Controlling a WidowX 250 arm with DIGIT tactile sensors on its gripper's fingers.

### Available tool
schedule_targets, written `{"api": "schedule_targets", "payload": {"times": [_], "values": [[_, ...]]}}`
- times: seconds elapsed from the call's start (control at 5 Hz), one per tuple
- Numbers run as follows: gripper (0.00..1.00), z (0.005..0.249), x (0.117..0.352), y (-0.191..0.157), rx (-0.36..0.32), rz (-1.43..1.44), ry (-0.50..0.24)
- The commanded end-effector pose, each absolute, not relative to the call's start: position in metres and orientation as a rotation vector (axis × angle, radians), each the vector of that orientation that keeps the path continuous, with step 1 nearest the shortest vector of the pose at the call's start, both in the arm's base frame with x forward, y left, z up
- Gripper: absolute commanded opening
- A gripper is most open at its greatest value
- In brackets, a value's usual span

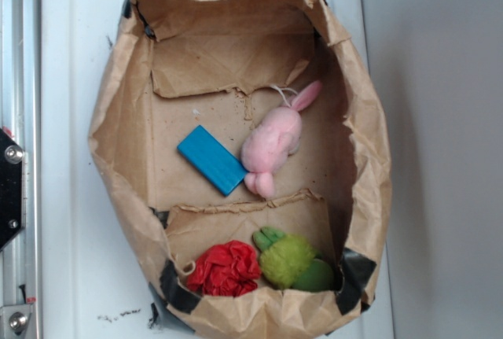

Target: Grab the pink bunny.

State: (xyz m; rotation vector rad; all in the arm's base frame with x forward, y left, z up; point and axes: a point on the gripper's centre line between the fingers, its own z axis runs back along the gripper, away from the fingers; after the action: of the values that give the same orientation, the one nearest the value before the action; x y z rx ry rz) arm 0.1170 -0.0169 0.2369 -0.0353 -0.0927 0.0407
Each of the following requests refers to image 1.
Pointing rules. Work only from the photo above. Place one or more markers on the pink plush bunny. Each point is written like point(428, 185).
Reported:
point(277, 137)

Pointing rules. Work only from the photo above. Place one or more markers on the blue wooden block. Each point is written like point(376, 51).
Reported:
point(217, 164)

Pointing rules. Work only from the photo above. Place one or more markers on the brown paper bag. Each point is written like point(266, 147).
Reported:
point(220, 64)

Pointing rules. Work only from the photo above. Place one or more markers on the green plush toy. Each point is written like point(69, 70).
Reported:
point(289, 261)

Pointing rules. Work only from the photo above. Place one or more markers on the red crumpled paper ball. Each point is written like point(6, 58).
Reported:
point(226, 270)

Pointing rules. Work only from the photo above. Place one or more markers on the black metal bracket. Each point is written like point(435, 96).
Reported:
point(12, 189)

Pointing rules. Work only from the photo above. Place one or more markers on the aluminium frame rail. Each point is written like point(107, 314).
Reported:
point(21, 259)

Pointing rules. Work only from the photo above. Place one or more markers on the silver corner bracket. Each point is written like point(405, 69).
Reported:
point(15, 321)

